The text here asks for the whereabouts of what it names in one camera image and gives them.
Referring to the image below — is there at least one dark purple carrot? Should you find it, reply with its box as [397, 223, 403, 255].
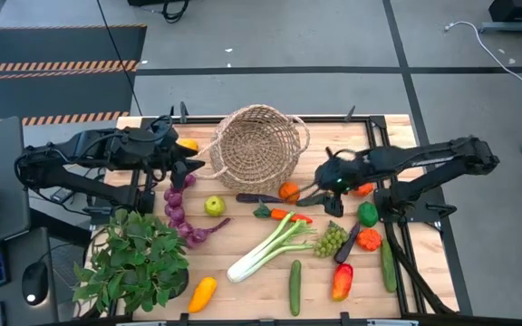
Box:
[235, 192, 285, 205]

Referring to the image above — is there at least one dark grey desk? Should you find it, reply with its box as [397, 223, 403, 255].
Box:
[0, 116, 61, 326]

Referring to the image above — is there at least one black hazard-striped floor mat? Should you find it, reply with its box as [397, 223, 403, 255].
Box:
[0, 23, 148, 128]

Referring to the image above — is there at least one green cucumber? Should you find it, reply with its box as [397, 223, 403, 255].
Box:
[380, 238, 399, 293]
[288, 259, 303, 317]

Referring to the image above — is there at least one black computer mouse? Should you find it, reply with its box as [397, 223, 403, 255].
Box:
[21, 261, 50, 307]

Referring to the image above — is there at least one black aluminium table frame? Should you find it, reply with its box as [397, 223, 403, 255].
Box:
[115, 104, 470, 326]

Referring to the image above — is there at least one red and yellow mango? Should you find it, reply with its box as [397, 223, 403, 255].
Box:
[331, 263, 355, 302]

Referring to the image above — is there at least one yellow-green apple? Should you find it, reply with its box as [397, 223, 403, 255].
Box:
[203, 195, 227, 218]

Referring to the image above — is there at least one green grape bunch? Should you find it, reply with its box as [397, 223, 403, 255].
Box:
[313, 220, 351, 259]

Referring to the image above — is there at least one black cable conduit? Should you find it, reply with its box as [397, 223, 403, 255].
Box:
[383, 220, 456, 316]

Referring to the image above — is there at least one black plant pot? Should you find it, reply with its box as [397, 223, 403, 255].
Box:
[169, 269, 190, 300]

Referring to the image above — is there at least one black box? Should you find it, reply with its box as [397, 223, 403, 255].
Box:
[488, 0, 522, 24]

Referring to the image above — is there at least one purple grape string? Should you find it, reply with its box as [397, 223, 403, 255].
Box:
[163, 173, 233, 249]

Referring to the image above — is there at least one white power cable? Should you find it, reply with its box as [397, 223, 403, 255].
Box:
[444, 20, 522, 103]

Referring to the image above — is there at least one yellow lemon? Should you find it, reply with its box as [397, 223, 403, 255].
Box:
[177, 138, 200, 153]

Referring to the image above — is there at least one black cable loop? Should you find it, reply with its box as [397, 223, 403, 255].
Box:
[160, 0, 191, 24]

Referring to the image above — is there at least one thin black taut cable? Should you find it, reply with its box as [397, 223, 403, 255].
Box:
[95, 0, 144, 117]

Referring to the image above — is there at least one woven straw basket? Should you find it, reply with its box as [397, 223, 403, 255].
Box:
[196, 103, 312, 194]

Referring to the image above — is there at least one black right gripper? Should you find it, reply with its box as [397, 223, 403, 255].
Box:
[295, 153, 371, 218]

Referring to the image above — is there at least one orange carrot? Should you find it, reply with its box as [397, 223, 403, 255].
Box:
[252, 203, 314, 225]

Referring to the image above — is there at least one green celery bunch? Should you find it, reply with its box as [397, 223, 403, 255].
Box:
[226, 211, 317, 284]

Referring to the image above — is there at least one green leafy plant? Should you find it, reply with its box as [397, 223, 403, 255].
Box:
[71, 207, 190, 316]

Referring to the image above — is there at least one orange bell pepper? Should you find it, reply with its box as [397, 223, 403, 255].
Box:
[356, 227, 383, 253]
[349, 182, 375, 198]

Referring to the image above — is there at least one black power adapter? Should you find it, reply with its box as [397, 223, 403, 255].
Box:
[50, 187, 75, 204]

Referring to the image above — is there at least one dark purple eggplant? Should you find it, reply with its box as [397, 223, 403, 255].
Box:
[333, 221, 362, 265]

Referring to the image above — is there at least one grey metal desk leg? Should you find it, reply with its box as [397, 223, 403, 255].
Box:
[478, 0, 522, 34]

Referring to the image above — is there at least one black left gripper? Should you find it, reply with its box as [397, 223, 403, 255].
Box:
[150, 128, 207, 190]

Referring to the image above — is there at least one green bell pepper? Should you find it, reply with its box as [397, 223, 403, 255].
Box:
[356, 201, 380, 228]

